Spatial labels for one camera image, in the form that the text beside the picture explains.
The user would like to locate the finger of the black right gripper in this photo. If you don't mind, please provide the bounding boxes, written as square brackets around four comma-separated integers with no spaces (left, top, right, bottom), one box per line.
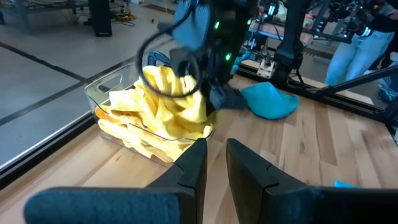
[208,83,249,111]

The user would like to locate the black table edge clamp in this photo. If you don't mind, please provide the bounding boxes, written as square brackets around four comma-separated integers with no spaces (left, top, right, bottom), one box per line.
[147,50,172,68]

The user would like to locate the blue microfiber towel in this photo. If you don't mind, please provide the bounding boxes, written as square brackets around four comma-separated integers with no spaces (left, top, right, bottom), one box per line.
[334,179,360,189]
[241,82,300,121]

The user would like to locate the tangled floor cables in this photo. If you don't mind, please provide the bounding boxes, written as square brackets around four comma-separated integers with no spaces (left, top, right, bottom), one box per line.
[110,11,137,27]

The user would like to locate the teal microfiber towel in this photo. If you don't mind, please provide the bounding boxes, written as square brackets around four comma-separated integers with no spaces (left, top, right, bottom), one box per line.
[232,50,253,74]

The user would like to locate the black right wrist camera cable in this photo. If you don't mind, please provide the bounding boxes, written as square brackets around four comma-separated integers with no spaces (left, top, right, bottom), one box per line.
[136,12,206,100]

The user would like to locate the black striped floor mat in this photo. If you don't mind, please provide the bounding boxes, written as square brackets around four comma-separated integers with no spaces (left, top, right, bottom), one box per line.
[142,2,177,16]

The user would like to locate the background wooden workstation table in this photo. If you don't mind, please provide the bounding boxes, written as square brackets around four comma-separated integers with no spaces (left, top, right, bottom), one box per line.
[247,0,330,60]

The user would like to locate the grey metal background table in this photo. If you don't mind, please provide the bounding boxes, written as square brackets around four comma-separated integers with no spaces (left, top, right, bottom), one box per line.
[0,0,91,35]

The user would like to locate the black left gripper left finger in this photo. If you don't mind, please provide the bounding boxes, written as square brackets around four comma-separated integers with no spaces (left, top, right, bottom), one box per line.
[24,138,208,224]

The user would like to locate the black floor speaker box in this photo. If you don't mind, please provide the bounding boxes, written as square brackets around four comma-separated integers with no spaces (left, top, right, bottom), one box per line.
[88,0,113,37]

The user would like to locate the person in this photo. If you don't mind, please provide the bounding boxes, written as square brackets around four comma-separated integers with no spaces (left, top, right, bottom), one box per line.
[325,0,398,103]

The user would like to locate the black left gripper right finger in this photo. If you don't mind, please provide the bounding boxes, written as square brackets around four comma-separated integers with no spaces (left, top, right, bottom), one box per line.
[226,138,398,224]

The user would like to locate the frame corner mounting plate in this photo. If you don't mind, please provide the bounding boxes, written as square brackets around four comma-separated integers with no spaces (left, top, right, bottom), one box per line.
[257,57,277,79]

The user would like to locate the clear plastic basket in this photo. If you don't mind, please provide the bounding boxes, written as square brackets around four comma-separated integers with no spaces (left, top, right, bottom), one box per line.
[83,63,218,169]

